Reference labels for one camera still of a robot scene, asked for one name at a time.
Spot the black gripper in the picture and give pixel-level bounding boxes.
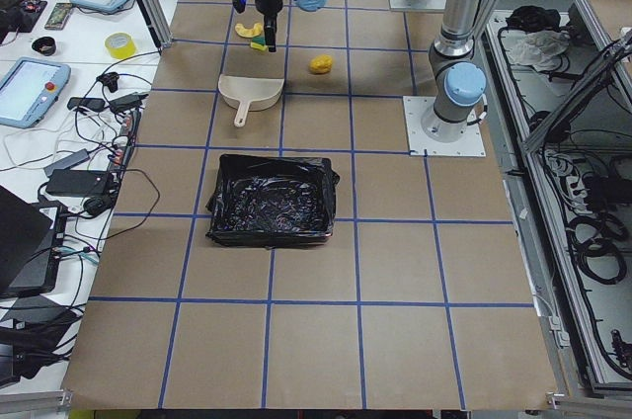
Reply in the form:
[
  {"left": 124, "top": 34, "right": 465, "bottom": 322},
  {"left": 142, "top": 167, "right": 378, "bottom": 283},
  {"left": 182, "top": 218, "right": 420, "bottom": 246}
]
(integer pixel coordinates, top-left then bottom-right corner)
[{"left": 255, "top": 0, "right": 282, "bottom": 52}]

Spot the green yellow sponge piece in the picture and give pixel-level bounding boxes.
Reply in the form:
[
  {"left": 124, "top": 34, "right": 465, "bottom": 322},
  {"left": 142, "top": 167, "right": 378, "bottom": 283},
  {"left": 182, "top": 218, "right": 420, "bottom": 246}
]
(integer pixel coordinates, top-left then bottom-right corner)
[{"left": 250, "top": 36, "right": 269, "bottom": 51}]

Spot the yellow croissant toy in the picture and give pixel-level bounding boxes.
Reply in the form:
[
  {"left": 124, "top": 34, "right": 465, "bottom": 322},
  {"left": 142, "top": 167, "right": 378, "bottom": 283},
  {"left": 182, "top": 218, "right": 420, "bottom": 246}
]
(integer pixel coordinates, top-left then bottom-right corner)
[{"left": 234, "top": 22, "right": 264, "bottom": 39}]

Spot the yellow lemon toy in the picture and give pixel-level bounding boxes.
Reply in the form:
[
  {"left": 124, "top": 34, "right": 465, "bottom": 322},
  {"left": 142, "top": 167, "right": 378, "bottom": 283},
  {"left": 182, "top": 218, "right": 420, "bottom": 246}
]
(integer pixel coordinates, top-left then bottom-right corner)
[{"left": 308, "top": 54, "right": 334, "bottom": 75}]

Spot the white plastic dustpan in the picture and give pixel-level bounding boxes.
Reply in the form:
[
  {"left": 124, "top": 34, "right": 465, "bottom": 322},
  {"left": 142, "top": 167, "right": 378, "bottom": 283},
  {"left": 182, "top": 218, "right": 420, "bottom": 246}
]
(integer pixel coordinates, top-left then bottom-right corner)
[{"left": 217, "top": 74, "right": 285, "bottom": 127}]

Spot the black bag lined bin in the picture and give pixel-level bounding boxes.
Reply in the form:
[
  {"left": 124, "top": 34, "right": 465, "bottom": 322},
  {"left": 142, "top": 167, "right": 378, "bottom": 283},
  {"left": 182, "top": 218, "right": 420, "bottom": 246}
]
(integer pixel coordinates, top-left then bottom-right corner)
[{"left": 206, "top": 154, "right": 340, "bottom": 248}]

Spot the yellow tape roll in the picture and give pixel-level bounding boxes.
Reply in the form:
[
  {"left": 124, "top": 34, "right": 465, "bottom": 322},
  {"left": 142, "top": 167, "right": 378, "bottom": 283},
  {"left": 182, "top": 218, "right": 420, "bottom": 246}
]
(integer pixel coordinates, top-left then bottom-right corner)
[{"left": 105, "top": 32, "right": 137, "bottom": 60}]

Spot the smartphone on table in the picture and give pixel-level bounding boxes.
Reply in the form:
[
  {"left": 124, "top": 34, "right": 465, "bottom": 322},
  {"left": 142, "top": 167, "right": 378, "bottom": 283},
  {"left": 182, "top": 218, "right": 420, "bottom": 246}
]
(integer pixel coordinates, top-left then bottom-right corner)
[{"left": 44, "top": 2, "right": 73, "bottom": 31}]

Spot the small black bowl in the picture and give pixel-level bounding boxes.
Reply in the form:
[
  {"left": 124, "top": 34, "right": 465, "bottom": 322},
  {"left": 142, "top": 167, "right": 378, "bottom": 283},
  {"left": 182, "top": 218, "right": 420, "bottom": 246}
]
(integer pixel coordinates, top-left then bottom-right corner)
[{"left": 32, "top": 36, "right": 56, "bottom": 56}]

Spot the blue teach pendant lower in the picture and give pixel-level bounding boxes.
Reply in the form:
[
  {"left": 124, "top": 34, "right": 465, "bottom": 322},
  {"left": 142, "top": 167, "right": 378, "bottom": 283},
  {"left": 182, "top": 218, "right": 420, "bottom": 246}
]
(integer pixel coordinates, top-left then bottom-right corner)
[{"left": 1, "top": 57, "right": 71, "bottom": 128}]

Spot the black power adapter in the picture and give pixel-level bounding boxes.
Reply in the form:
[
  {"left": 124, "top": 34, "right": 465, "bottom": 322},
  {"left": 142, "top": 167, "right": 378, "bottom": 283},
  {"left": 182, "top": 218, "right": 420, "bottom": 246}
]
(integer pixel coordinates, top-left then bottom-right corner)
[{"left": 45, "top": 169, "right": 114, "bottom": 197}]

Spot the white crumpled cloth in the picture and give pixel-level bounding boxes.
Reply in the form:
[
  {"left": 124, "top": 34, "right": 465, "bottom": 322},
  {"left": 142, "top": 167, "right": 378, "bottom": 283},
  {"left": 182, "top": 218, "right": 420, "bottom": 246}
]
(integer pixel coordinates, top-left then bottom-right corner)
[{"left": 508, "top": 31, "right": 571, "bottom": 71}]

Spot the black laptop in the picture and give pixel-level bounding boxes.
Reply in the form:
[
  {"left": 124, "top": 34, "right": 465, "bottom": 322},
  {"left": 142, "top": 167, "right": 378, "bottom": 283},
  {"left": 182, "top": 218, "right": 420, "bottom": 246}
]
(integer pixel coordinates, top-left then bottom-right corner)
[{"left": 1, "top": 188, "right": 67, "bottom": 299}]

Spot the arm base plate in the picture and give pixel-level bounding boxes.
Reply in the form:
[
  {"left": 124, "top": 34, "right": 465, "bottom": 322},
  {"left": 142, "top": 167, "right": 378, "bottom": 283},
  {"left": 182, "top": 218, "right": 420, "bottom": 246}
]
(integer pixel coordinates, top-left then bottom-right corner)
[{"left": 403, "top": 96, "right": 486, "bottom": 158}]

